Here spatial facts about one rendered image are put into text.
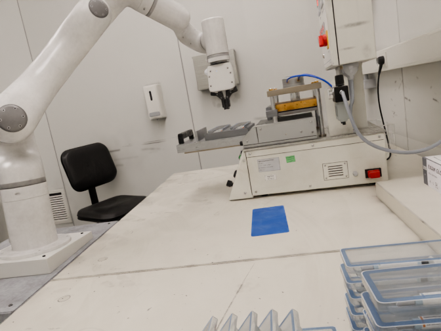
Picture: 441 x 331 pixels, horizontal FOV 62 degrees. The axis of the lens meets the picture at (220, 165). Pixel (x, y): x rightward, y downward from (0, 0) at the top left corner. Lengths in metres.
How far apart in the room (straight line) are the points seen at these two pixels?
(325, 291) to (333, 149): 0.64
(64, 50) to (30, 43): 2.23
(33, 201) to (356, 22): 1.07
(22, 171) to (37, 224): 0.15
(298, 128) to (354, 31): 0.34
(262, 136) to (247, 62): 1.61
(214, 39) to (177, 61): 1.52
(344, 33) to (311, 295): 0.83
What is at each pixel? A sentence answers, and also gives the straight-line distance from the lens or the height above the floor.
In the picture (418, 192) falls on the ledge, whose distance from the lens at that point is 1.06.
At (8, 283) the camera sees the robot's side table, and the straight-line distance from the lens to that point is 1.10.
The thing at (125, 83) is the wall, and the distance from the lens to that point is 3.02.
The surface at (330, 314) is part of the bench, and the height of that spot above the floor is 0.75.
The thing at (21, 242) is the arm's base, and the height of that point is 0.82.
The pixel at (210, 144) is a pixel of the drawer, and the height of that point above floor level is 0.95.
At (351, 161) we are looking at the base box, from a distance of 1.26.
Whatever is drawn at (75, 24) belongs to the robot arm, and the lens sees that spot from 1.17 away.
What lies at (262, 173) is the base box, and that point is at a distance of 1.27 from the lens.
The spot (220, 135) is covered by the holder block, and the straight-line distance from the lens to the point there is 1.34.
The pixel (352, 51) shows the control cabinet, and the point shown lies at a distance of 1.25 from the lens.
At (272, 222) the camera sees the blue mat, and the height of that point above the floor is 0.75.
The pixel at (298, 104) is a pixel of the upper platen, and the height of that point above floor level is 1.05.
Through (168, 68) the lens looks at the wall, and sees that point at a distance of 2.91.
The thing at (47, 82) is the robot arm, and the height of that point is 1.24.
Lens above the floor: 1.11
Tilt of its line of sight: 10 degrees down
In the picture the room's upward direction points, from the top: 10 degrees counter-clockwise
